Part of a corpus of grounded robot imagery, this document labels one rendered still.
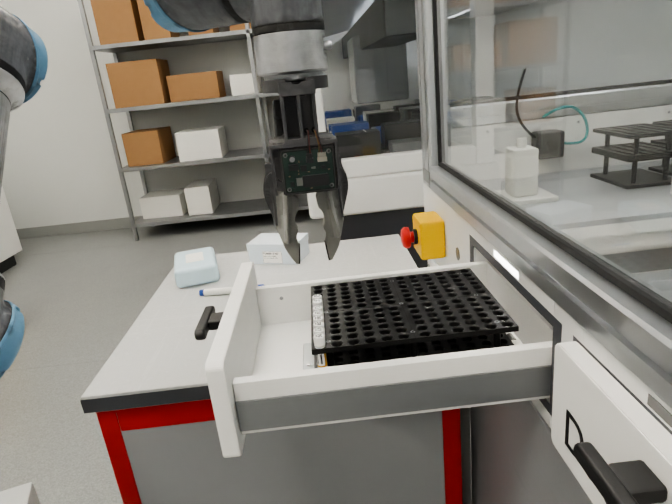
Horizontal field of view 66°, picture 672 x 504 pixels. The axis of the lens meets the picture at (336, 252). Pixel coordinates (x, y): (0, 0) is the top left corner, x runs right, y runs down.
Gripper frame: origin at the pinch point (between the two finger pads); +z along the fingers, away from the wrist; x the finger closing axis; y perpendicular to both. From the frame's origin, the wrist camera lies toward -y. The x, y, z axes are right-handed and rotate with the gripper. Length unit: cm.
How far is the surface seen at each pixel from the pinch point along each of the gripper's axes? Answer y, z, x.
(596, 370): 26.5, 4.3, 20.6
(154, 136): -382, 14, -107
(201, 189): -382, 61, -77
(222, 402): 16.9, 8.7, -10.8
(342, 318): 5.3, 7.2, 2.4
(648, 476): 35.8, 6.0, 18.5
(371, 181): -76, 8, 20
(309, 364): 6.0, 12.3, -2.1
